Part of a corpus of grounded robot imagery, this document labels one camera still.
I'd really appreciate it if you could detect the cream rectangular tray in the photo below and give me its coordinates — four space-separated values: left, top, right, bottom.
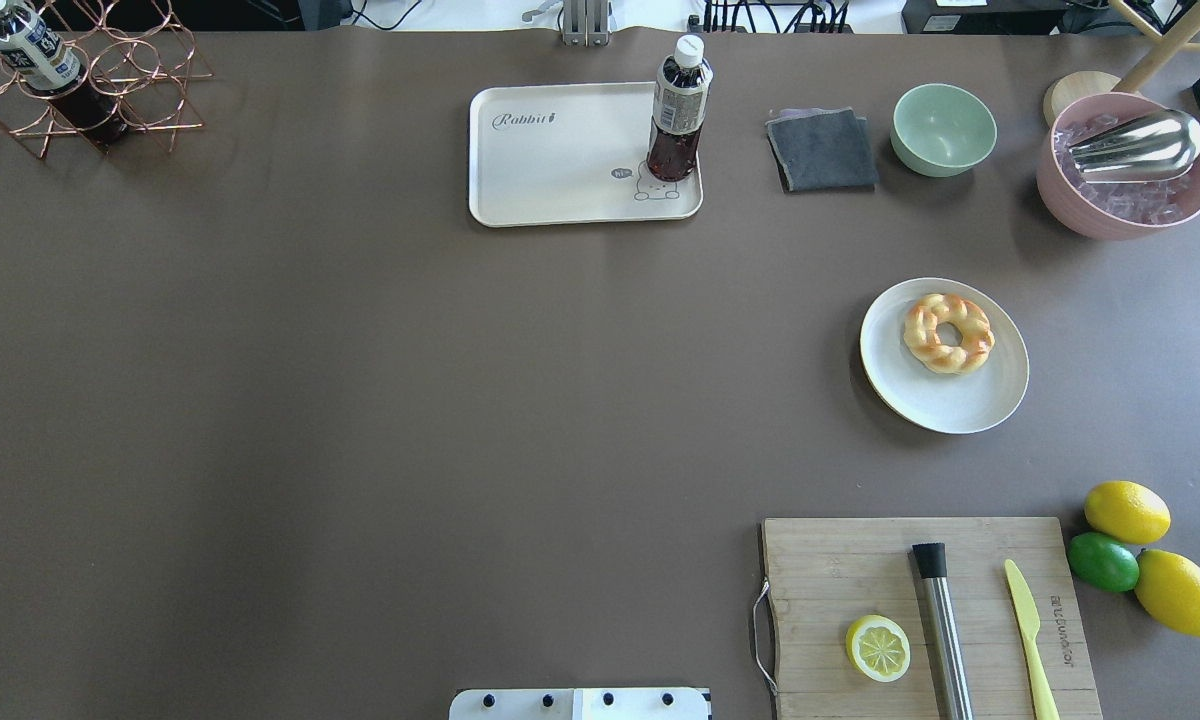
468 82 704 228

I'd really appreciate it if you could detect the twisted glazed donut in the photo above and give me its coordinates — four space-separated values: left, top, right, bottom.
902 293 996 376

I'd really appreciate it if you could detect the yellow lemon lower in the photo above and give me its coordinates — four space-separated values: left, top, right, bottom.
1134 550 1200 638

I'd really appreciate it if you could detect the copper wire bottle rack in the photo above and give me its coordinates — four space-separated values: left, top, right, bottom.
0 1 214 160

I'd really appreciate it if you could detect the steel muddler black tip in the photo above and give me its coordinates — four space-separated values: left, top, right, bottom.
911 542 974 719

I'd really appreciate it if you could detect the yellow plastic knife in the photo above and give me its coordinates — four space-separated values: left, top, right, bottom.
1003 559 1061 720

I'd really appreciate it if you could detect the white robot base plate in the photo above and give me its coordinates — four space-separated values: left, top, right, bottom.
448 685 714 719

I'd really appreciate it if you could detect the wooden cup stand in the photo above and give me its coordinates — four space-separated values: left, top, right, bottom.
1042 1 1200 126

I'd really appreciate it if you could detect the bamboo cutting board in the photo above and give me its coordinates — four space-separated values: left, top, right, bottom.
761 518 1103 719

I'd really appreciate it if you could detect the grey folded cloth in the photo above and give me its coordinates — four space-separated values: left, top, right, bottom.
764 108 878 192

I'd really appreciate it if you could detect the dark tea bottle on tray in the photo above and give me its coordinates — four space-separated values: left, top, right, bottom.
646 35 714 184

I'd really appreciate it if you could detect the yellow lemon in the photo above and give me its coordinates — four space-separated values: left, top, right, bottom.
1082 480 1172 544
1134 550 1200 638

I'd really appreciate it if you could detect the yellow lemon upper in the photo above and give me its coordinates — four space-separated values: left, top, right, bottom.
1082 480 1172 544

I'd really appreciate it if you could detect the mint green bowl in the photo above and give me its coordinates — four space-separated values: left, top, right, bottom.
890 83 998 178

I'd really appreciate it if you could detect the pink ice bowl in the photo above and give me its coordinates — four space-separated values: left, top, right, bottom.
1036 92 1200 240

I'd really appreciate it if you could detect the metal ice scoop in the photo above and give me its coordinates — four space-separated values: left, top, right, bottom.
1068 109 1200 184

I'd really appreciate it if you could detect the lemon half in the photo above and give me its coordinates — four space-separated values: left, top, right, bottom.
844 614 911 683

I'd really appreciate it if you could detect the bottle in wire rack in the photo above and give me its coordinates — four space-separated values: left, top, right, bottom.
0 1 130 146

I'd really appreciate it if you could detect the green lime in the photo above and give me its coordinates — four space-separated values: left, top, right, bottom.
1066 530 1140 593

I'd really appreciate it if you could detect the white round plate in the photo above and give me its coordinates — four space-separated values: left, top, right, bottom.
859 277 1030 434

